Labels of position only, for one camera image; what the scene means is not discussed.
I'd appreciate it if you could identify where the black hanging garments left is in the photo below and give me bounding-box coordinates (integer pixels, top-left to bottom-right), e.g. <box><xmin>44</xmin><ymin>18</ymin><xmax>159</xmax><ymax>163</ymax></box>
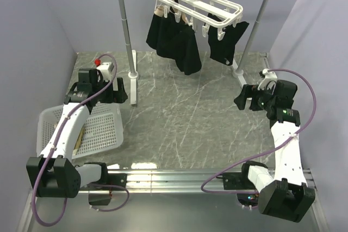
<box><xmin>146</xmin><ymin>5</ymin><xmax>202</xmax><ymax>76</ymax></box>

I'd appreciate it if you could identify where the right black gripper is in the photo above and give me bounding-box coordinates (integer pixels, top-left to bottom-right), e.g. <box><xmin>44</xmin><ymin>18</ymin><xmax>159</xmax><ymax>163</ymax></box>
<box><xmin>233</xmin><ymin>84</ymin><xmax>276</xmax><ymax>111</ymax></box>

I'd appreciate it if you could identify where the aluminium mounting rail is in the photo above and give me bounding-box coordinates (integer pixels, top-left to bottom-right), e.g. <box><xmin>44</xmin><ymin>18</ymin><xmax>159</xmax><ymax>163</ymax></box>
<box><xmin>79</xmin><ymin>169</ymin><xmax>317</xmax><ymax>194</ymax></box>

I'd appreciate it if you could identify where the white plastic laundry basket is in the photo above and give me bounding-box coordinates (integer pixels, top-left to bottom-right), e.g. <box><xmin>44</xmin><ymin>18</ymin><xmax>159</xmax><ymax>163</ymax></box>
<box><xmin>36</xmin><ymin>103</ymin><xmax>123</xmax><ymax>160</ymax></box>

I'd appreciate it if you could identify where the black hanging garment right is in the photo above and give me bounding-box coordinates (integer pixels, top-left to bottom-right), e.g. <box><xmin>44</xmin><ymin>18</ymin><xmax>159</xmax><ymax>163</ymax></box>
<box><xmin>208</xmin><ymin>21</ymin><xmax>249</xmax><ymax>66</ymax></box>

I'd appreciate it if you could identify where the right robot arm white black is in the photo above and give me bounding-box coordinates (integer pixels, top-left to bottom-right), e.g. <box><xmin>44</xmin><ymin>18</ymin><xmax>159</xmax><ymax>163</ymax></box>
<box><xmin>234</xmin><ymin>80</ymin><xmax>315</xmax><ymax>223</ymax></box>

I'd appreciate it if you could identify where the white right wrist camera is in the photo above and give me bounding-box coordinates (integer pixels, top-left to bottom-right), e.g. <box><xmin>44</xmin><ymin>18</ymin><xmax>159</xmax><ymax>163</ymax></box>
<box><xmin>258</xmin><ymin>68</ymin><xmax>277</xmax><ymax>90</ymax></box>

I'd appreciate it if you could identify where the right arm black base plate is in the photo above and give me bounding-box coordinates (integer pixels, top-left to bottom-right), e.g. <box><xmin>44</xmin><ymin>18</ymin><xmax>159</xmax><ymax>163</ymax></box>
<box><xmin>222</xmin><ymin>172</ymin><xmax>256</xmax><ymax>191</ymax></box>

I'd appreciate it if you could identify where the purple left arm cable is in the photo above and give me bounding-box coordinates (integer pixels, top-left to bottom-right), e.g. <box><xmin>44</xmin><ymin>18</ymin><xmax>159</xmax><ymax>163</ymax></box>
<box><xmin>31</xmin><ymin>54</ymin><xmax>131</xmax><ymax>227</ymax></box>

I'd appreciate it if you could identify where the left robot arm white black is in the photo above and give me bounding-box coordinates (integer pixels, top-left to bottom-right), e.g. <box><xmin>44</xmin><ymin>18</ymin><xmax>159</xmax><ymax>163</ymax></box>
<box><xmin>26</xmin><ymin>68</ymin><xmax>128</xmax><ymax>198</ymax></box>

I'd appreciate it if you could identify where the tan underwear with cream waistband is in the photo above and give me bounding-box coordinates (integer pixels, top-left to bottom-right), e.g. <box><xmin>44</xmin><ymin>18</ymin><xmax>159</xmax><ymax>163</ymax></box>
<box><xmin>72</xmin><ymin>127</ymin><xmax>85</xmax><ymax>155</ymax></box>

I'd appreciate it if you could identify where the white clip hanger frame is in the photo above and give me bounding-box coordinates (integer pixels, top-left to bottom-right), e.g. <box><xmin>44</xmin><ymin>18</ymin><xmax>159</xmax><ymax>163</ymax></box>
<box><xmin>156</xmin><ymin>0</ymin><xmax>244</xmax><ymax>41</ymax></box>

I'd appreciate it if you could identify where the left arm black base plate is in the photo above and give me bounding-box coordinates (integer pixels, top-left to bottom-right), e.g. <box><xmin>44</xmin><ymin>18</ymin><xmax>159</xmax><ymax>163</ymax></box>
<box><xmin>88</xmin><ymin>173</ymin><xmax>127</xmax><ymax>191</ymax></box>

